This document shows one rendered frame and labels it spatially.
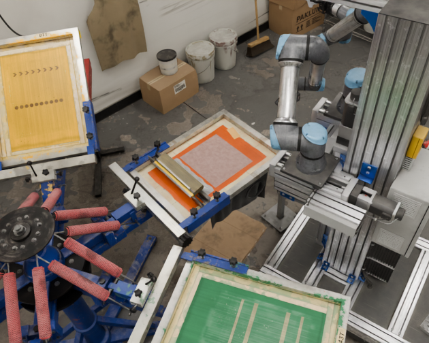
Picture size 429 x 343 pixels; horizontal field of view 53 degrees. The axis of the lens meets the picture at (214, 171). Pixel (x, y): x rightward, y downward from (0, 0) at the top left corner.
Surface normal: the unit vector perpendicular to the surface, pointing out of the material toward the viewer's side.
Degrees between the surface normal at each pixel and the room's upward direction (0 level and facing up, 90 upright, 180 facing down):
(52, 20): 90
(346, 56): 0
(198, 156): 0
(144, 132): 0
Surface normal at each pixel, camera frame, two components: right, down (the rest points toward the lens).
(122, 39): 0.25, 0.72
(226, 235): -0.07, -0.67
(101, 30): 0.61, 0.53
